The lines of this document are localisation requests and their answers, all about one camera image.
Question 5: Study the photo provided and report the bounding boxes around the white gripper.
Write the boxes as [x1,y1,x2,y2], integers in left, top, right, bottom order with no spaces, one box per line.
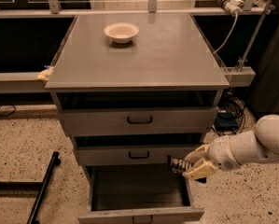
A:
[182,135,240,180]

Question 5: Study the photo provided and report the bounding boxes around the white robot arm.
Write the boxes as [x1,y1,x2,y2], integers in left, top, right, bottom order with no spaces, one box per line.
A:
[183,115,279,180]

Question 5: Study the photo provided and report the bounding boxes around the bottom grey drawer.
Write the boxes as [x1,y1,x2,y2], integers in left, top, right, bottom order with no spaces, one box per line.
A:
[78,164,204,224]

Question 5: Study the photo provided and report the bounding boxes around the grey drawer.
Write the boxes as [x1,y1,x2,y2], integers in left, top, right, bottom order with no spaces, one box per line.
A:
[74,144,199,166]
[78,164,204,224]
[59,106,218,136]

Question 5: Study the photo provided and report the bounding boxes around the middle grey drawer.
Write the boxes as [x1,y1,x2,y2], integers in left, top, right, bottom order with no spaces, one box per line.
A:
[74,144,199,166]

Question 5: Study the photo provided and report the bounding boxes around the grey drawer cabinet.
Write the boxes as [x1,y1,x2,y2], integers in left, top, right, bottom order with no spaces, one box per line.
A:
[45,12,230,224]

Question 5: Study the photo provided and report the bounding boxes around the top grey drawer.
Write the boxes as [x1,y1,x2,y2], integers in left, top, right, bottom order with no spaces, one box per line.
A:
[59,106,218,136]

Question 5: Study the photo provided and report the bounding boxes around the white bowl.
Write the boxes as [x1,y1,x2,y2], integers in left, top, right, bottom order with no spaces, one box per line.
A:
[104,22,139,44]

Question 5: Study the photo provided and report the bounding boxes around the white power strip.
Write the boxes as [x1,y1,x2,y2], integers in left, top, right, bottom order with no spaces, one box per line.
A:
[217,0,243,15]

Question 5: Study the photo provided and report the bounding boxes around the yellow tape wad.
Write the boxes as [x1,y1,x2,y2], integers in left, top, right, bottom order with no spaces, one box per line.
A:
[37,66,53,81]

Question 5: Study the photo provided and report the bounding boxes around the black floor stand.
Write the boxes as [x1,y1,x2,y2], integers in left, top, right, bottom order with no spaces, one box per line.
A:
[0,151,61,224]

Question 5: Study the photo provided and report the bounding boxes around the black cable bundle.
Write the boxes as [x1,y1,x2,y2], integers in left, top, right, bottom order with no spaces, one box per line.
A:
[207,96,247,138]

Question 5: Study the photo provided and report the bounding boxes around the white cable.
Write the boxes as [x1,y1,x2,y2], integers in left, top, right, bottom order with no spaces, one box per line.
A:
[212,11,239,55]

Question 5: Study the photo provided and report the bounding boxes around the black floor cable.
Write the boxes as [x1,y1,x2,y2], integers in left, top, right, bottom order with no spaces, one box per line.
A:
[0,105,17,118]

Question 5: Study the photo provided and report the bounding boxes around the grey metal rail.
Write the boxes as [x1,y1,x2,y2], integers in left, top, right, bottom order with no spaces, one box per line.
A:
[0,72,46,94]

